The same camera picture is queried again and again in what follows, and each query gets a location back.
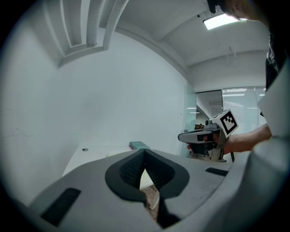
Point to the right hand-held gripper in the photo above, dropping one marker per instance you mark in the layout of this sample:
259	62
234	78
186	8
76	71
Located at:
228	122

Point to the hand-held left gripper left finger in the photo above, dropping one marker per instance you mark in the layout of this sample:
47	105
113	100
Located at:
86	181

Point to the rectangular ceiling light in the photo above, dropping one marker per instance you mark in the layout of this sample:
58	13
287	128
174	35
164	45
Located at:
217	21

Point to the green book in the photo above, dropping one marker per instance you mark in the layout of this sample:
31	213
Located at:
138	144

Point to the person's black shirt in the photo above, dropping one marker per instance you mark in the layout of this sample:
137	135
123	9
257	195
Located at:
275	45

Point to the person's head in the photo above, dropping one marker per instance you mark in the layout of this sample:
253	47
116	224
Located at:
244	9

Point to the person's right forearm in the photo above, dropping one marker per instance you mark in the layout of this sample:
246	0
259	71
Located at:
247	140

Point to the black head-worn camera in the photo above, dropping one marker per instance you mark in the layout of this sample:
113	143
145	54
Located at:
214	6

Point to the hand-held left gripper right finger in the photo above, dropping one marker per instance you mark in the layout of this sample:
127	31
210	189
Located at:
199	181

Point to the frosted glass door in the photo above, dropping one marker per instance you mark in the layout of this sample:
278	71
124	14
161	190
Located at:
191	108

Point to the white window blinds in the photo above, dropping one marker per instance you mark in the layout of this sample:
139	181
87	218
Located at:
242	104

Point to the person's right hand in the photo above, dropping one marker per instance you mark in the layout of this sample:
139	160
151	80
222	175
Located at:
189	147

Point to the cream rectangular board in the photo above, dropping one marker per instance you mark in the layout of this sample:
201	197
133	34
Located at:
146	181

